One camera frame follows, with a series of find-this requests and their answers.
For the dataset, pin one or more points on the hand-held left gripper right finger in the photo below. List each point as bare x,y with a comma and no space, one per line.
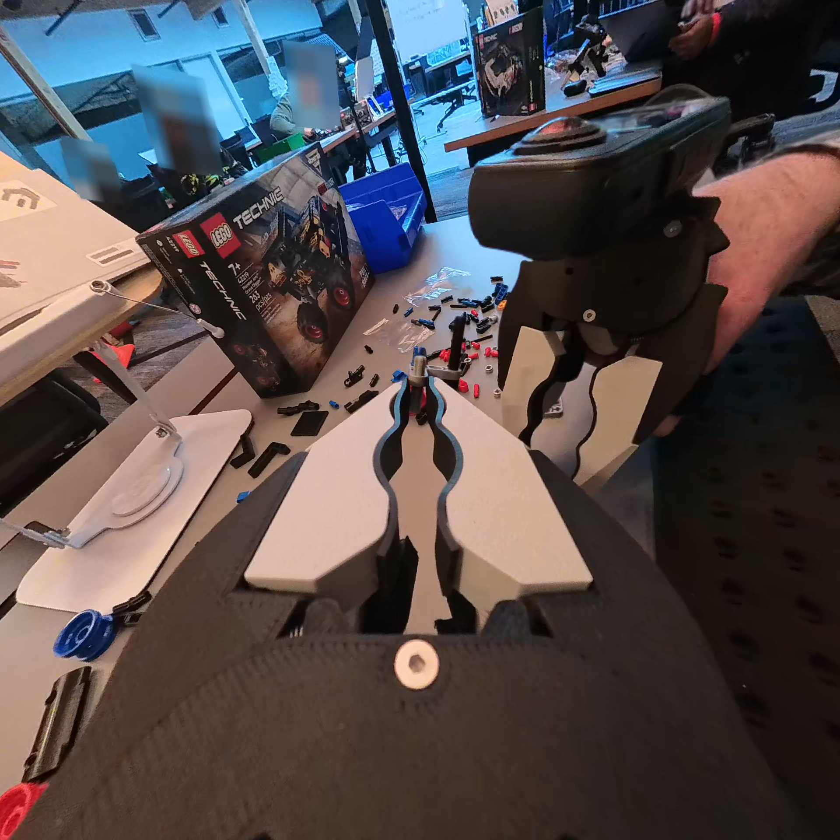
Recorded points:
518,525

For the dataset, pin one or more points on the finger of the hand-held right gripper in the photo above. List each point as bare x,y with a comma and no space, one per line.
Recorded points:
627,407
528,374

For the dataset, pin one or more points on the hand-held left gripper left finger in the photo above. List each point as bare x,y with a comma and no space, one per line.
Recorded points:
321,525

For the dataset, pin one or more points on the grey liftarm with pins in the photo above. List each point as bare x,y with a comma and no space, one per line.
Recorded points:
420,371

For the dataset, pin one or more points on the person's right forearm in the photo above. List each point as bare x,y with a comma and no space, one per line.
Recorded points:
814,197

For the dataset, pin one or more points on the grey desk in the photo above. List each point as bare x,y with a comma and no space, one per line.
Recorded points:
446,246

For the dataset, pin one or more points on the person's right hand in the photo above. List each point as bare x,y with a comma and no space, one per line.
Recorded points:
748,249

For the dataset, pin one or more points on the pile of small toy pins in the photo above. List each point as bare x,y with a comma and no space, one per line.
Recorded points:
479,315

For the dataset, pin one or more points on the long black toy axle rod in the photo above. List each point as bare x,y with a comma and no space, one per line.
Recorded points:
458,341

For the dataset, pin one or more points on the black angled toy beam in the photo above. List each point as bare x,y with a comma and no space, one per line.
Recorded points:
268,459
244,451

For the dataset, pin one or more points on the wooden table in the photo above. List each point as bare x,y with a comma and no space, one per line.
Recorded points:
525,134

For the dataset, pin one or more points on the large black flat toy tile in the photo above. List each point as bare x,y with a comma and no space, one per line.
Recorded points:
310,424

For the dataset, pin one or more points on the large red toy wheel hub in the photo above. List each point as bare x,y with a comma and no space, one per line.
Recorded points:
420,399

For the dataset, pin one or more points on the black toy connector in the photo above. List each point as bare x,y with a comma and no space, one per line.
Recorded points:
298,408

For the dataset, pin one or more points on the black toy panel piece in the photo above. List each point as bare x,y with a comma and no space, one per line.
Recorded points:
361,401

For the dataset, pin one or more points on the clear plastic bag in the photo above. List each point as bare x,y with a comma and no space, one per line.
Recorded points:
394,333
439,279

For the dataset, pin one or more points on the black toy model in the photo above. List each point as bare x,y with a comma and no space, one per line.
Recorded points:
586,56

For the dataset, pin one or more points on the black connector with axle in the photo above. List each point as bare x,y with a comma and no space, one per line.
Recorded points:
354,375

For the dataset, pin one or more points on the black toy set box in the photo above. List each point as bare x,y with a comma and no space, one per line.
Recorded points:
508,62

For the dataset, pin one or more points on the black dimpled panel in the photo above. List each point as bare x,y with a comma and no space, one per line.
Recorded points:
754,525

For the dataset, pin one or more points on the white book stand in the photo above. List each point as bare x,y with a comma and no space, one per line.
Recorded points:
131,499

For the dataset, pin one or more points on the black pole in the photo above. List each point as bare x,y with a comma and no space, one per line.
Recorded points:
403,118

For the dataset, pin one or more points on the thin black studded beam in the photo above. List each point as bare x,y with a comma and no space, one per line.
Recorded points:
131,607

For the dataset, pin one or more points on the small blue bin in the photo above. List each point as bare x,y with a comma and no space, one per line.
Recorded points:
384,223

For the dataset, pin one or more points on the toy set cardboard box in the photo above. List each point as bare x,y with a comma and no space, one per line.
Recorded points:
262,275

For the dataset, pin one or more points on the blue toy wheel hub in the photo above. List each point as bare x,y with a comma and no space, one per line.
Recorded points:
85,635

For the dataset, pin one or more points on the orange cone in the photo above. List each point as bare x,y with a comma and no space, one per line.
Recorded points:
115,354

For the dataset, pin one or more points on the black glossy toy block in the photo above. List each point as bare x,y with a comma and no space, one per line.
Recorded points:
59,722

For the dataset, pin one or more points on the small red toy wheel hub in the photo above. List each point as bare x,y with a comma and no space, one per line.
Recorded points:
19,804

